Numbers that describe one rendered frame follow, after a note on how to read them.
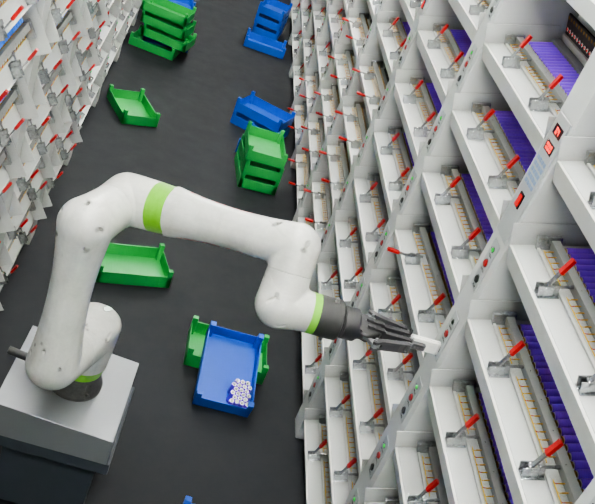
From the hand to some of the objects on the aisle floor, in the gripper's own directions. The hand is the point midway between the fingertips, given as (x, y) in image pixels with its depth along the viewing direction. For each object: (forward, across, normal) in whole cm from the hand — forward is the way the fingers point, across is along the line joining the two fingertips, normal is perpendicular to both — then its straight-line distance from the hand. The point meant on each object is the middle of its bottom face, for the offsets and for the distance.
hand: (424, 344), depth 194 cm
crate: (-24, -98, -96) cm, 140 cm away
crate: (-66, -137, -96) cm, 180 cm away
